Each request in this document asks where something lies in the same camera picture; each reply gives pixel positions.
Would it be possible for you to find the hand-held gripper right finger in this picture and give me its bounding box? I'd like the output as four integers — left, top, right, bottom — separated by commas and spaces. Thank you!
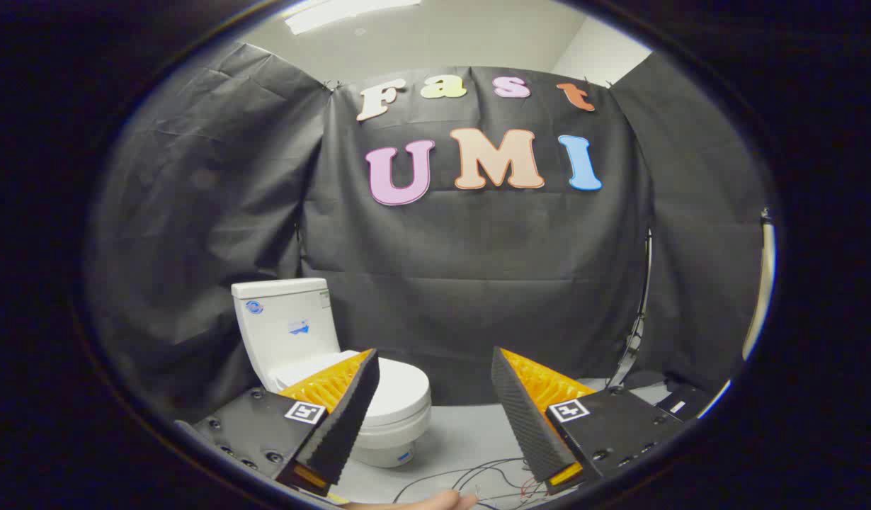
491, 346, 685, 496

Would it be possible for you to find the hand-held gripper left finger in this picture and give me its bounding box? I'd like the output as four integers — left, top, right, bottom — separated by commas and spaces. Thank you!
193, 347, 380, 497

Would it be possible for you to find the white toilet lid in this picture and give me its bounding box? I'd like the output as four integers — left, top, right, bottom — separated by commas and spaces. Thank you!
274, 350, 431, 427

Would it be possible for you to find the white toilet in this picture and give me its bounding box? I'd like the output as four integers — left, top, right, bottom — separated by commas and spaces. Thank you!
232, 278, 433, 468

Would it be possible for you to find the black box white label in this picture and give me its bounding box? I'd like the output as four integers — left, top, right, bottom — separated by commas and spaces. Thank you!
654, 382, 714, 423

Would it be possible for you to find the black backdrop cloth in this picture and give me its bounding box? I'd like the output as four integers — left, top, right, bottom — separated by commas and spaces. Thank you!
85, 41, 773, 426

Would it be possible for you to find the thin metal stand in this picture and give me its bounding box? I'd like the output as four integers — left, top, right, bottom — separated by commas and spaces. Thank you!
609, 228, 654, 389

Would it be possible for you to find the tangle of thin cables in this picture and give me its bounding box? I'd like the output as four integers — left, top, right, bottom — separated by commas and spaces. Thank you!
392, 458, 550, 509

